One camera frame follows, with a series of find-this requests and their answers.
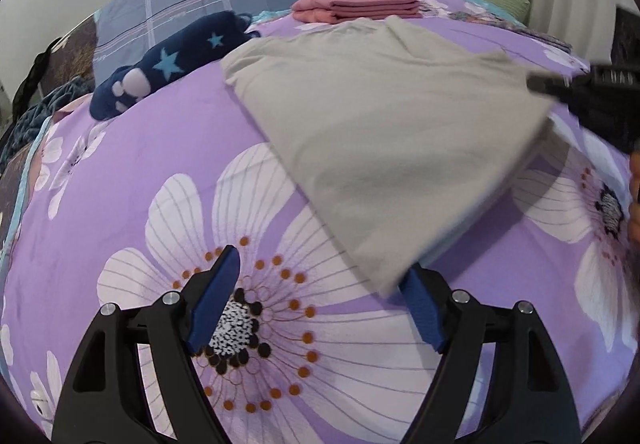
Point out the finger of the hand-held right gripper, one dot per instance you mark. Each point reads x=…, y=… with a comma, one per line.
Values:
x=550, y=84

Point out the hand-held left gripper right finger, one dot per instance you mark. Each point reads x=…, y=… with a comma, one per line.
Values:
x=422, y=309

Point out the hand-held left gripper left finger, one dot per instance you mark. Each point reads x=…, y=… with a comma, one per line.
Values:
x=215, y=296

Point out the grey garment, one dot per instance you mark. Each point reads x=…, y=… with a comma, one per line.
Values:
x=385, y=123

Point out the folded pink clothes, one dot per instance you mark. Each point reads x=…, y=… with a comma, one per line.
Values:
x=360, y=6

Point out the person's right hand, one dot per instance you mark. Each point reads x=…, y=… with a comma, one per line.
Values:
x=635, y=204

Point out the purple floral blanket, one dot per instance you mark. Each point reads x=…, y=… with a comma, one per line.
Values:
x=150, y=184

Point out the navy star plush toy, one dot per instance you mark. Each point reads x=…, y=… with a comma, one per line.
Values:
x=160, y=66

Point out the teal knitted blanket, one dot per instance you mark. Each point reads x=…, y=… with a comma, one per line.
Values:
x=45, y=106

